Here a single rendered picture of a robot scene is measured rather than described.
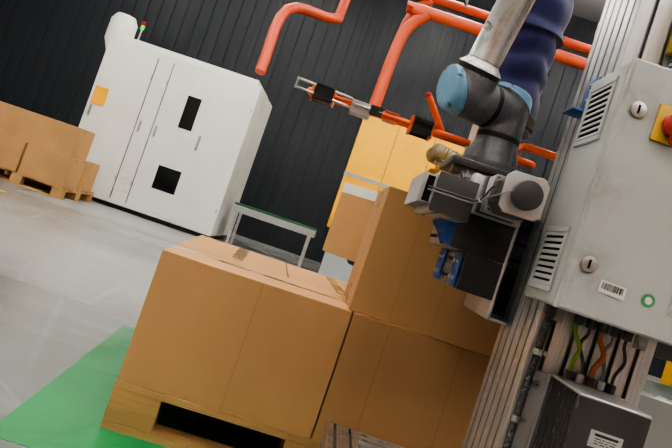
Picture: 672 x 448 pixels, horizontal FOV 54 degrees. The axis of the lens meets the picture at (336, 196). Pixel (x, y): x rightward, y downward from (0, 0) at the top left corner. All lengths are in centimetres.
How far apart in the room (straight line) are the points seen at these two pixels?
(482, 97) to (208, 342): 105
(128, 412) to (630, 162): 152
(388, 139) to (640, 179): 843
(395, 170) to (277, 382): 770
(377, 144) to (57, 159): 430
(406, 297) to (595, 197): 93
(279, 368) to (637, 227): 116
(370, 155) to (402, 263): 758
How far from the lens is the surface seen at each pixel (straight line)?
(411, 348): 206
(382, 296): 203
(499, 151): 174
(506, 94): 176
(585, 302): 124
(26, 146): 891
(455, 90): 167
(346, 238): 362
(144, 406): 209
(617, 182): 126
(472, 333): 209
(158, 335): 204
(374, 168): 956
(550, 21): 233
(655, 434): 222
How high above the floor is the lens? 77
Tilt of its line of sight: 2 degrees up
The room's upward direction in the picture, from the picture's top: 19 degrees clockwise
